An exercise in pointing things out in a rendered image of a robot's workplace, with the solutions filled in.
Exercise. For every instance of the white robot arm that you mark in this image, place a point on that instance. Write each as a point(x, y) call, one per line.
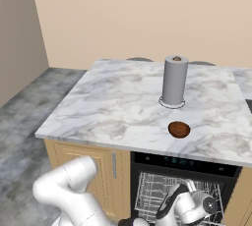
point(70, 190)

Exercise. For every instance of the brown bowl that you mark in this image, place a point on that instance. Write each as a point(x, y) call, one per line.
point(179, 129)

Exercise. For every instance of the tan wooden cupboard door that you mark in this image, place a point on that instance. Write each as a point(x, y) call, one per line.
point(77, 156)

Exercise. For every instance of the black dishwasher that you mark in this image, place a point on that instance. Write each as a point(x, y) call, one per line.
point(183, 162)

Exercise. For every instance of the dark grey stool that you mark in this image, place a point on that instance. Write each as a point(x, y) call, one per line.
point(201, 63)
point(140, 59)

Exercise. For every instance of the grey paper towel roll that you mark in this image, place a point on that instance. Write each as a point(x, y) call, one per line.
point(174, 82)

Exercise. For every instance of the black hob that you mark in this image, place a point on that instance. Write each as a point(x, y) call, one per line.
point(249, 104)

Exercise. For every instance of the tan wooden cupboard panel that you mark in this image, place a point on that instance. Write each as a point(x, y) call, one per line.
point(241, 200)

